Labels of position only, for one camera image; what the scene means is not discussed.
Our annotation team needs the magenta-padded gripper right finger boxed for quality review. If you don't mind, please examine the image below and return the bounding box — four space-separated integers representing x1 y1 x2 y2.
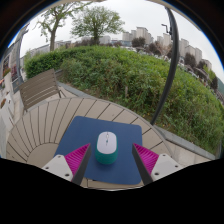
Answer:
131 143 184 186

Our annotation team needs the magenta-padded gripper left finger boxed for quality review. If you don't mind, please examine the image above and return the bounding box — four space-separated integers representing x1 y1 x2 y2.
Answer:
41 143 92 186

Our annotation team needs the white and teal computer mouse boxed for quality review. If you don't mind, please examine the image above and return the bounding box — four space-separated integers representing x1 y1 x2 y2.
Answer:
94 131 119 165

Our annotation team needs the blue rectangular mouse pad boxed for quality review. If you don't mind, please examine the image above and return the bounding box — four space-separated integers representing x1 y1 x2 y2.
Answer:
54 115 144 186

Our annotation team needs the beige slatted outdoor chair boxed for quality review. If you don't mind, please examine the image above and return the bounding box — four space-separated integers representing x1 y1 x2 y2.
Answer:
18 68 68 113

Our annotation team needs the dark curved parasol pole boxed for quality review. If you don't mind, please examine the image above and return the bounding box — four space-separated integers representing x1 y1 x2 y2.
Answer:
149 7 181 126

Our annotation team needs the thin leaning tree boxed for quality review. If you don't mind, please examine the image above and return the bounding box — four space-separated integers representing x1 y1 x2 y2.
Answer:
34 2 84 53

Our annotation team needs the group of high-rise buildings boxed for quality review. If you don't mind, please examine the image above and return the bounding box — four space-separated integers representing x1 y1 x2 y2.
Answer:
121 26 213 71

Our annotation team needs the round leafy tree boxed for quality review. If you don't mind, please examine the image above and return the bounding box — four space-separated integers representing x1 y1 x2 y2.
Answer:
69 5 126 46

